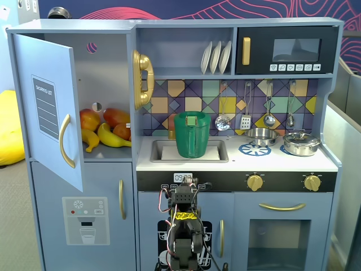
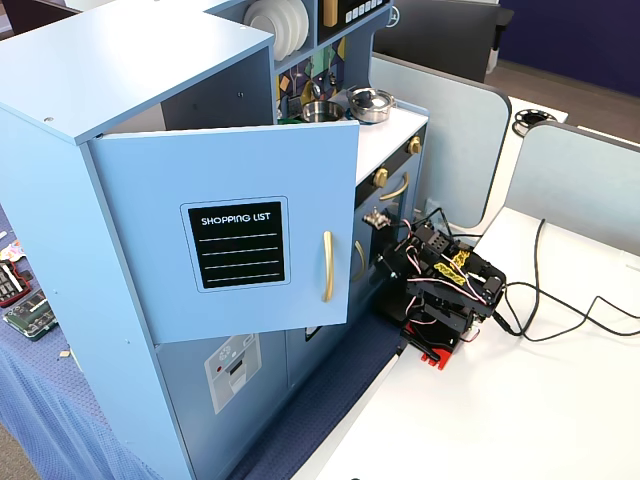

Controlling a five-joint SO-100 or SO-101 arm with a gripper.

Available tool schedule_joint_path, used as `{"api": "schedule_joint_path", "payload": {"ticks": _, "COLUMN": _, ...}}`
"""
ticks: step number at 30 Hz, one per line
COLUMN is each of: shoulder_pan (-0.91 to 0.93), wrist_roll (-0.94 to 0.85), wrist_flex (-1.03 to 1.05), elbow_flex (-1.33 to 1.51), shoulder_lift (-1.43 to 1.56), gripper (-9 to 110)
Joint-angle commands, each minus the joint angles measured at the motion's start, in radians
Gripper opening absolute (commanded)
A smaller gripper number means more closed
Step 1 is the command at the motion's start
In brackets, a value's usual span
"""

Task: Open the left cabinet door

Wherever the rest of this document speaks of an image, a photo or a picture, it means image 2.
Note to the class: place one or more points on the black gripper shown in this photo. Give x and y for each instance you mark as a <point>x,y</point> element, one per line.
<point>389,266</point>

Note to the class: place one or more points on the blue door with shopping list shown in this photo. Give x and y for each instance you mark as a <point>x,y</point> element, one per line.
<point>150,175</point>

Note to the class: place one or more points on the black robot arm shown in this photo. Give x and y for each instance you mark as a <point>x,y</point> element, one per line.
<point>450,310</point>

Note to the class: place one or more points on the blue oven door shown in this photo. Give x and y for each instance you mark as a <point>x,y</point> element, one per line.
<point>395,215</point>

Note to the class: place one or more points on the blue door with dispenser print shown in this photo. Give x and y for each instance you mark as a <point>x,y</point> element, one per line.
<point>210,390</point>

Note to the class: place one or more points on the open steel pot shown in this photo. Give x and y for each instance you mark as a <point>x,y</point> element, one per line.
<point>322,111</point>

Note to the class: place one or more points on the blue toy kitchen cabinet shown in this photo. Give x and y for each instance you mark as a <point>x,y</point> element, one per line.
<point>100,75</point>

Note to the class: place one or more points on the red table clamp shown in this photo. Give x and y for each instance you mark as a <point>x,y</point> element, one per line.
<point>435,356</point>

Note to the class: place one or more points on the gold stove knob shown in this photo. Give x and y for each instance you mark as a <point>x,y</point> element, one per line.
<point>414,145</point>
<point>381,176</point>

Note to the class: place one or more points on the light blue desk divider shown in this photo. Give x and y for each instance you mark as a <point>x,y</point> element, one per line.
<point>575,180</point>
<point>450,130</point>

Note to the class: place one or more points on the steel pot with lid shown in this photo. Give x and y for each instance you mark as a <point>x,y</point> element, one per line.
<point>370,102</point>

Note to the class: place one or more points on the hanging steel ladle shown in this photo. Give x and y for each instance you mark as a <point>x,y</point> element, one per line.
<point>317,91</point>

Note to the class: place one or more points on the black office chair back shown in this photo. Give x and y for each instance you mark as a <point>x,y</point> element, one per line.
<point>440,35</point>

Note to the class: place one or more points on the white plate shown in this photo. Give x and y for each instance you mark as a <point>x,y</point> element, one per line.
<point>303,22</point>
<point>292,25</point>
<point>264,19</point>

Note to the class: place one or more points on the small wooden block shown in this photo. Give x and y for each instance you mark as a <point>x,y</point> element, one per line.
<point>64,354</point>

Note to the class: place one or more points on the blue textured cloth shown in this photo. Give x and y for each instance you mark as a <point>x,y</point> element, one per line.
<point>50,400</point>

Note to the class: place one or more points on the clear box with green parts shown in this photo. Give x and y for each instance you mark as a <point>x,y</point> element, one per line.
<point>30,315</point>

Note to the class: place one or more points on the red black tool case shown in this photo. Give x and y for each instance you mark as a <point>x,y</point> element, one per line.
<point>10,285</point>

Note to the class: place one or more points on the colourful small packet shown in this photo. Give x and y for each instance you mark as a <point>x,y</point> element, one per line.
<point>10,250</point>

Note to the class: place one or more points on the small camera circuit board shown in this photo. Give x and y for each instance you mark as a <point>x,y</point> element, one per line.
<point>376,219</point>

